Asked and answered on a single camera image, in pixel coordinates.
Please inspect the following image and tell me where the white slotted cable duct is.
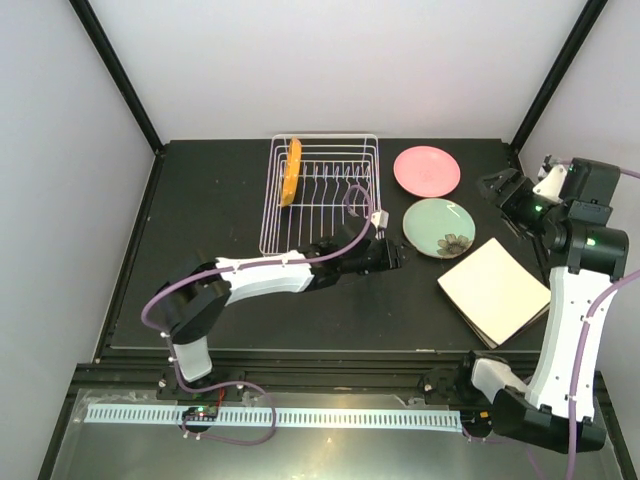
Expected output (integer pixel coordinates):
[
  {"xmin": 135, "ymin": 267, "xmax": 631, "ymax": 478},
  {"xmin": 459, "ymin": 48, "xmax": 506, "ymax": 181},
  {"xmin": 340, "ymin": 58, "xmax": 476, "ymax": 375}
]
[{"xmin": 84, "ymin": 404, "xmax": 463, "ymax": 433}]

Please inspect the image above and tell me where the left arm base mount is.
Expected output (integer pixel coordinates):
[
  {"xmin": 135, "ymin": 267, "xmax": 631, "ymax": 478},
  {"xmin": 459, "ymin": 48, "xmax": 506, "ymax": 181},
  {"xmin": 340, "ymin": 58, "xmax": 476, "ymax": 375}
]
[{"xmin": 156, "ymin": 368, "xmax": 247, "ymax": 404}]

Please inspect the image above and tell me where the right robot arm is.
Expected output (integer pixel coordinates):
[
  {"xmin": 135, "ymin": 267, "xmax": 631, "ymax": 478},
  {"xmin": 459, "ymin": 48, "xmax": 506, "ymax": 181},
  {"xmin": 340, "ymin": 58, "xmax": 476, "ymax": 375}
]
[{"xmin": 454, "ymin": 157, "xmax": 629, "ymax": 454}]

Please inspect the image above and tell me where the pink round plate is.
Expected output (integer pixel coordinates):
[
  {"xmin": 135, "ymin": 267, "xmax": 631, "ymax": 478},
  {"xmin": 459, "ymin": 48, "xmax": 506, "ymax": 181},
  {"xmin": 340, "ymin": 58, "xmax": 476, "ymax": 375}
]
[{"xmin": 393, "ymin": 146, "xmax": 461, "ymax": 198}]

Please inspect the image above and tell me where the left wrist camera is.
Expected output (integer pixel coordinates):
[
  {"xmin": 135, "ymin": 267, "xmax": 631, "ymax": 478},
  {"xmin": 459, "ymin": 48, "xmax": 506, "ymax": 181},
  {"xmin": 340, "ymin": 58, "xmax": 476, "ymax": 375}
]
[{"xmin": 371, "ymin": 210, "xmax": 389, "ymax": 231}]

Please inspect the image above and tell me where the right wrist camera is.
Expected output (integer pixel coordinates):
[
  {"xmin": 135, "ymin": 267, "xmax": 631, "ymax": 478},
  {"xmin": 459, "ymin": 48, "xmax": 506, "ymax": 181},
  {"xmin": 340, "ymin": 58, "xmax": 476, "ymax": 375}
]
[{"xmin": 533, "ymin": 155, "xmax": 570, "ymax": 204}]

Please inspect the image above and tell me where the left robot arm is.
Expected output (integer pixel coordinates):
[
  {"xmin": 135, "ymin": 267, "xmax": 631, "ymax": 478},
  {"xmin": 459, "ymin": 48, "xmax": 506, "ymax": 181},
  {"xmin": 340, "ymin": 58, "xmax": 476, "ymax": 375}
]
[{"xmin": 159, "ymin": 225, "xmax": 412, "ymax": 399}]

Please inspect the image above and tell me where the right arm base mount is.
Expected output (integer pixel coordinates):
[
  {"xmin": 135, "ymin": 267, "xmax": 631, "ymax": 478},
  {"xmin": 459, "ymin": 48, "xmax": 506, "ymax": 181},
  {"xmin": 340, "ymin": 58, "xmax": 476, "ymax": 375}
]
[{"xmin": 416, "ymin": 368, "xmax": 489, "ymax": 408}]

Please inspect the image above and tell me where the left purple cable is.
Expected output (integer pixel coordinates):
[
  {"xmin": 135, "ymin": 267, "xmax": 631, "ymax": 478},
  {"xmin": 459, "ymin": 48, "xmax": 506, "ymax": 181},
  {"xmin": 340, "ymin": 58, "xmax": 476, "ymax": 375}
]
[{"xmin": 140, "ymin": 184, "xmax": 391, "ymax": 446}]

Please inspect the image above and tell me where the green floral plate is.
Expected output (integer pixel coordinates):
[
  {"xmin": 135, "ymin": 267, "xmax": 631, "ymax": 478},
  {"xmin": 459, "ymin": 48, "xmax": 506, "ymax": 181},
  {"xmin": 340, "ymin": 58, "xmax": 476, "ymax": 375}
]
[{"xmin": 402, "ymin": 198, "xmax": 476, "ymax": 259}]

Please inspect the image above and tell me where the right black frame post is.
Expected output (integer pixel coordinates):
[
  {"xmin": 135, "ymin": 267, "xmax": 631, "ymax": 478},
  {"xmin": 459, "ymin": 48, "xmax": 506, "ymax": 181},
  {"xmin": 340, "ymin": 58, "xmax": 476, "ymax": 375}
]
[{"xmin": 510, "ymin": 0, "xmax": 609, "ymax": 154}]

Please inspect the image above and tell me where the left black frame post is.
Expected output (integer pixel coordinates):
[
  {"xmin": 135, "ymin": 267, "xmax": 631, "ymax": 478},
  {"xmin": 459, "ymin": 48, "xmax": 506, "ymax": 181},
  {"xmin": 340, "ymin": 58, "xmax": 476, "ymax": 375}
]
[{"xmin": 69, "ymin": 0, "xmax": 164, "ymax": 154}]

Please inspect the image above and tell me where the black frame post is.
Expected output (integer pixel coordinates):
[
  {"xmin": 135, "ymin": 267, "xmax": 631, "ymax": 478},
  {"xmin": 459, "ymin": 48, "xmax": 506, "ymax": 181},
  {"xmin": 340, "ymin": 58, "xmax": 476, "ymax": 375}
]
[
  {"xmin": 69, "ymin": 0, "xmax": 164, "ymax": 154},
  {"xmin": 510, "ymin": 0, "xmax": 609, "ymax": 154}
]

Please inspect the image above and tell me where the orange dotted scalloped plate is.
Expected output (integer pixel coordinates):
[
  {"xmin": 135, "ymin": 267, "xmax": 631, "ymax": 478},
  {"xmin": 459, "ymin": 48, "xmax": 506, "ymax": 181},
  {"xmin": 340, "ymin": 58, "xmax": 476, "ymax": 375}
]
[{"xmin": 280, "ymin": 137, "xmax": 302, "ymax": 207}]

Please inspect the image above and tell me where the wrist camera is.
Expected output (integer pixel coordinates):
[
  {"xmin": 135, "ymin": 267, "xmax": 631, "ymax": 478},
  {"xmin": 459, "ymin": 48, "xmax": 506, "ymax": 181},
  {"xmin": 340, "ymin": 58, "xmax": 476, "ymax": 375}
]
[
  {"xmin": 533, "ymin": 155, "xmax": 570, "ymax": 204},
  {"xmin": 371, "ymin": 210, "xmax": 389, "ymax": 231}
]

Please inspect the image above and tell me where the white wire dish rack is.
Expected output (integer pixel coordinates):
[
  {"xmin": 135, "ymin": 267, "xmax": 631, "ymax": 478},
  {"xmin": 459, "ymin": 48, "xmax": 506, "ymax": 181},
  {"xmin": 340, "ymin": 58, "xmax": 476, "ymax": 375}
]
[{"xmin": 259, "ymin": 133, "xmax": 381, "ymax": 256}]

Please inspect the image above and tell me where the white square plate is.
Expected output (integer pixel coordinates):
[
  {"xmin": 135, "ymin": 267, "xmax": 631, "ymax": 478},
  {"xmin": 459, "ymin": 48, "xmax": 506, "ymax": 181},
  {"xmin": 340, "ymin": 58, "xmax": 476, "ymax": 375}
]
[{"xmin": 438, "ymin": 239, "xmax": 551, "ymax": 349}]

